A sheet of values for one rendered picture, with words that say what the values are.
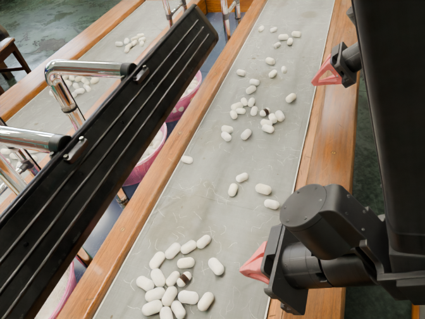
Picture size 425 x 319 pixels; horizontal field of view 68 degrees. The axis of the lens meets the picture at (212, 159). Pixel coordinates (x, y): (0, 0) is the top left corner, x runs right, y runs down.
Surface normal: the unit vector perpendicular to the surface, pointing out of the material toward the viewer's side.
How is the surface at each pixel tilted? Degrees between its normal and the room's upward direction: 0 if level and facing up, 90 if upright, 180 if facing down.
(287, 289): 50
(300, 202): 40
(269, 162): 0
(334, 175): 0
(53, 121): 0
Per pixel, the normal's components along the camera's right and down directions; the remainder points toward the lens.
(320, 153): -0.15, -0.69
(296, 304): 0.63, -0.33
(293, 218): -0.68, -0.67
